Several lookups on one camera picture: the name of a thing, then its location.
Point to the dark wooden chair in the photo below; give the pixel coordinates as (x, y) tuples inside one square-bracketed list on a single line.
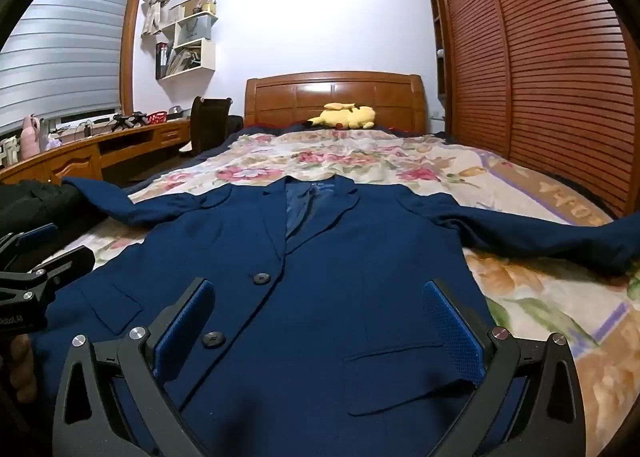
[(210, 122)]

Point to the person's left hand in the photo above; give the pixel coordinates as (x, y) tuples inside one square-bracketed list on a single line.
[(22, 367)]

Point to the wooden window frame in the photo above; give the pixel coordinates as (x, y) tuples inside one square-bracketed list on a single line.
[(131, 37)]

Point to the red basket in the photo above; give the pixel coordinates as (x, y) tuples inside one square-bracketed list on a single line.
[(156, 117)]

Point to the pink thermos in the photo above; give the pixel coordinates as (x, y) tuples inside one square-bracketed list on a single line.
[(29, 139)]

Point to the navy blue blazer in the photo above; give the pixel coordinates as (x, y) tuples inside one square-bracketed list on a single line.
[(320, 287)]

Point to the wooden louvered wardrobe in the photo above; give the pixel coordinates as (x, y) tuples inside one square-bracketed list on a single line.
[(550, 87)]

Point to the tied beige curtain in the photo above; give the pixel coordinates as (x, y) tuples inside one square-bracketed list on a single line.
[(155, 7)]

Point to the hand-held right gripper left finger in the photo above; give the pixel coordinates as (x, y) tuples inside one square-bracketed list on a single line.
[(182, 327)]

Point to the black folded garment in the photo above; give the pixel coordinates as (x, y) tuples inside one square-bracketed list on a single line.
[(40, 202)]

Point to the wooden bed headboard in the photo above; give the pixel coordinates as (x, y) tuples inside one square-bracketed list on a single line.
[(300, 97)]

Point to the yellow plush toy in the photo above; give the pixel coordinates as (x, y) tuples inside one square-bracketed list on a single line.
[(345, 116)]

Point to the white paper bag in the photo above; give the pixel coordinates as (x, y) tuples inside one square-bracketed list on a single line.
[(192, 32)]

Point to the grey window blind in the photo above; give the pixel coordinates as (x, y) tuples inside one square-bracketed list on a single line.
[(65, 47)]

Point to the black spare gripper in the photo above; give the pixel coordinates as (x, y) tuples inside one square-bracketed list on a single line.
[(127, 120)]

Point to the white wall shelf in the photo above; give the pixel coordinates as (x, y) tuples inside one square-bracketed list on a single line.
[(195, 73)]

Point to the floral blanket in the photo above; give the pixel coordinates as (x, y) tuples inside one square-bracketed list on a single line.
[(540, 297)]

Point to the stack of books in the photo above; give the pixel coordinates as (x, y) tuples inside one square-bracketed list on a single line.
[(185, 62)]

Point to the black binders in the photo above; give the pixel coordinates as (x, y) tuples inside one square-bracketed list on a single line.
[(161, 59)]

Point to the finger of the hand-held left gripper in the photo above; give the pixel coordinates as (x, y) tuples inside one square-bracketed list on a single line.
[(37, 236), (70, 262)]

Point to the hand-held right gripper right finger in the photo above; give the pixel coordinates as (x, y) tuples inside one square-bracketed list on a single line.
[(452, 332)]

